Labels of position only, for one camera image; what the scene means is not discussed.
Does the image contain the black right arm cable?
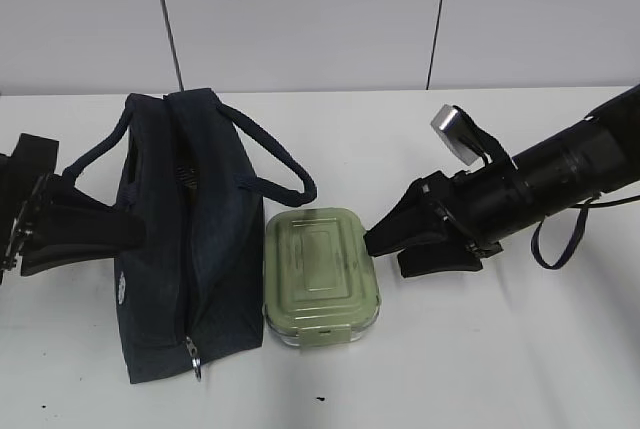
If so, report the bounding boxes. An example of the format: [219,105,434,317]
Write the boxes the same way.
[530,188,640,270]

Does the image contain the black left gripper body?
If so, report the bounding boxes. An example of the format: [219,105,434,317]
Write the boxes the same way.
[1,133,59,276]

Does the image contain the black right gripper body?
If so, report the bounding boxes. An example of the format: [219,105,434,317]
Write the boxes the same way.
[420,171,503,257]

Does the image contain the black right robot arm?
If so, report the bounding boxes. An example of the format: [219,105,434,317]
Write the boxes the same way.
[364,87,639,278]

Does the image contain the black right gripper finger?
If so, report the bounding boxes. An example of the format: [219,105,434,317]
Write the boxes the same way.
[365,181,453,256]
[397,242,483,278]

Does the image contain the green lid lunch box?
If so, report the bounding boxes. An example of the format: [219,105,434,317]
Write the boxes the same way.
[264,208,381,348]

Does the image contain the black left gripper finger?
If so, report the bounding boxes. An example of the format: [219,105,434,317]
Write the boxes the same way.
[42,174,145,252]
[20,244,122,277]

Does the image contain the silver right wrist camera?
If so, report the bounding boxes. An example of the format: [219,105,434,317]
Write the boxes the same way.
[430,104,483,166]

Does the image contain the dark blue lunch bag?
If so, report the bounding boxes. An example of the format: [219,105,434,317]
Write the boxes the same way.
[65,88,317,384]

